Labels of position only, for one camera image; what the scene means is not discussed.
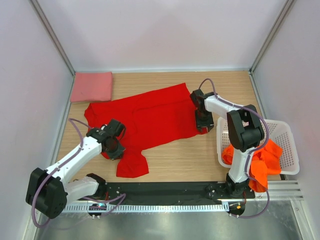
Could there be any white perforated plastic basket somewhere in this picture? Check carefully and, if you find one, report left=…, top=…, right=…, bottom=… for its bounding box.
left=215, top=117, right=300, bottom=176

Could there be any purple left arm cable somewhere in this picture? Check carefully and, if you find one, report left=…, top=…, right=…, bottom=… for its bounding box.
left=31, top=118, right=127, bottom=229

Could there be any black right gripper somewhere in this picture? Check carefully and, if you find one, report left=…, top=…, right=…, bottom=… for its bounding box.
left=195, top=109, right=215, bottom=132

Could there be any white slotted cable duct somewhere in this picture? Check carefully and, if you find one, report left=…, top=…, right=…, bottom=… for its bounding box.
left=62, top=202, right=229, bottom=214

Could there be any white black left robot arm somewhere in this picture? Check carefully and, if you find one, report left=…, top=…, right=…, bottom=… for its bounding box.
left=25, top=119, right=126, bottom=219

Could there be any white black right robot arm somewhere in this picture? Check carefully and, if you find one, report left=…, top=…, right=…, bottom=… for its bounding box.
left=190, top=89, right=265, bottom=198

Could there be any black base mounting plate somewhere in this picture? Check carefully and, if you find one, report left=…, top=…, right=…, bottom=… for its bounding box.
left=90, top=181, right=255, bottom=206

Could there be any orange crumpled t shirt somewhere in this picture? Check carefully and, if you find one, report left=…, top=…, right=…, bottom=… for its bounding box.
left=221, top=139, right=283, bottom=193

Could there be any aluminium frame rail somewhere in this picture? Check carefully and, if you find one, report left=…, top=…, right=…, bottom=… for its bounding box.
left=245, top=180, right=304, bottom=201

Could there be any pink folded t shirt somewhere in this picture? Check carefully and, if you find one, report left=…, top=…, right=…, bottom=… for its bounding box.
left=70, top=72, right=113, bottom=103

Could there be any red t shirt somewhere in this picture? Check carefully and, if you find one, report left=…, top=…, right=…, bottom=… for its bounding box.
left=84, top=83, right=208, bottom=178

